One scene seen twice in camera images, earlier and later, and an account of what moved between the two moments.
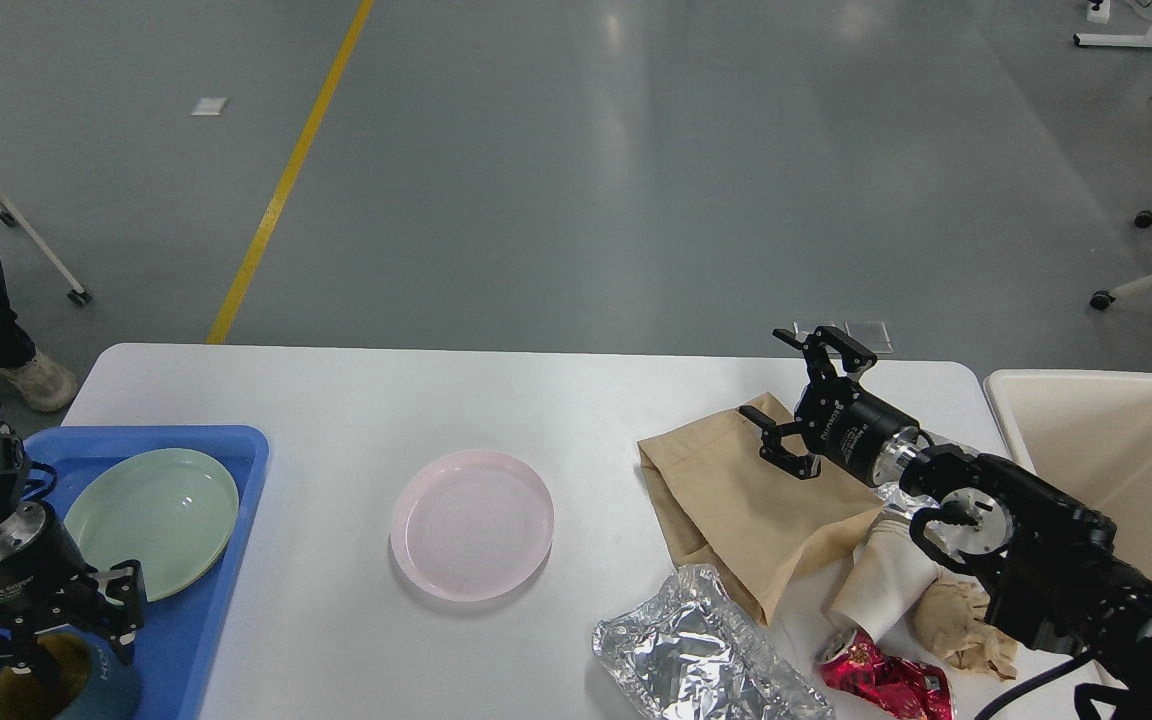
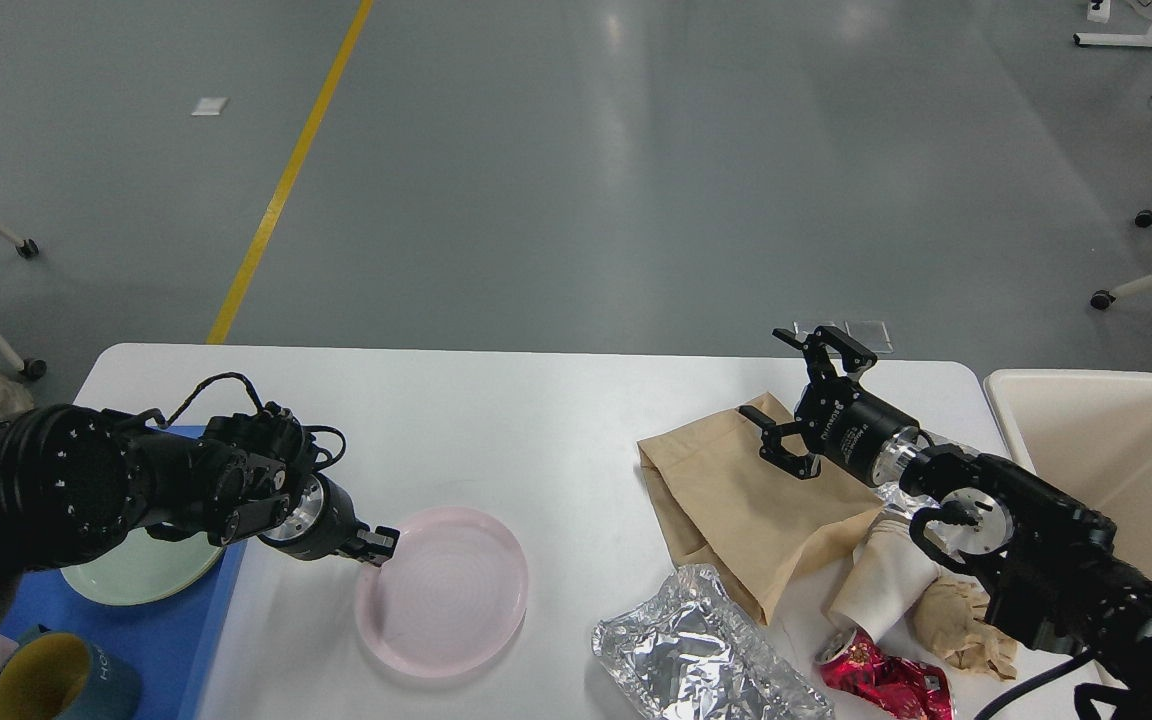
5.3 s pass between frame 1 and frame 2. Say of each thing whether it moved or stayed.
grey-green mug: stayed
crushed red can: stayed
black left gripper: moved
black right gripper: stayed
